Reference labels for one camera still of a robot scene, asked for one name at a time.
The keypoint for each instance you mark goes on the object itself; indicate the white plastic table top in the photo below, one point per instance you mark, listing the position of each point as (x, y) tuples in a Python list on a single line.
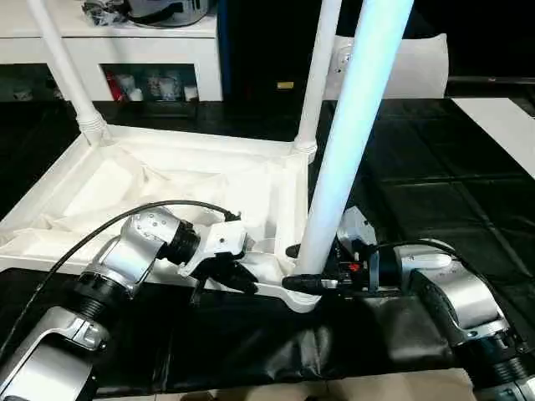
[(167, 184)]

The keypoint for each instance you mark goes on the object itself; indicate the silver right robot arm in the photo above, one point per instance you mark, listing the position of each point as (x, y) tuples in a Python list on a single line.
[(460, 301)]

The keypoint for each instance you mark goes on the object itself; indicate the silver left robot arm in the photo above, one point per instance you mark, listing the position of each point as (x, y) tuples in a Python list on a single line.
[(92, 292)]

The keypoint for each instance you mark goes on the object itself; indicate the black work mat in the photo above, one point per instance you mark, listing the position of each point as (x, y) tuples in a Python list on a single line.
[(435, 184)]

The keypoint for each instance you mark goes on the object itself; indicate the small tan label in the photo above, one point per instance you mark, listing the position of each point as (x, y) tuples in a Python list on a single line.
[(286, 84)]

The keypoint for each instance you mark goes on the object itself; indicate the white flat board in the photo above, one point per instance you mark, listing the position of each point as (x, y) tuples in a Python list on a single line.
[(501, 129)]

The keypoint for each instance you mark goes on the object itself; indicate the red bottle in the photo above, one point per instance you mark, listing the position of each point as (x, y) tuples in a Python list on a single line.
[(112, 85)]

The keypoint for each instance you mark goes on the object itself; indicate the white cushion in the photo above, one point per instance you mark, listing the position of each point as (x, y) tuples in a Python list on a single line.
[(414, 67)]

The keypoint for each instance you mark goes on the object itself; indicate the white cabinet with glass doors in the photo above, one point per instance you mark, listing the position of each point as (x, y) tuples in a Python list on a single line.
[(142, 50)]

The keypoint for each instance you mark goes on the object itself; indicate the grey clutter on cabinet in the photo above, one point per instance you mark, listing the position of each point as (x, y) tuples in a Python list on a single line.
[(150, 10)]

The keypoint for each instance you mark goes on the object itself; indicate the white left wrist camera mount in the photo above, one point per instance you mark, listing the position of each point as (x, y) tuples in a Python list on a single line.
[(214, 244)]

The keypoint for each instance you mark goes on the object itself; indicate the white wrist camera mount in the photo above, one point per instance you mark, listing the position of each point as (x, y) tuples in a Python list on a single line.
[(355, 230), (214, 244)]

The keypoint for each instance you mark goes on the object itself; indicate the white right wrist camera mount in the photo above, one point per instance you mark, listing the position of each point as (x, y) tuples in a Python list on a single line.
[(355, 230)]

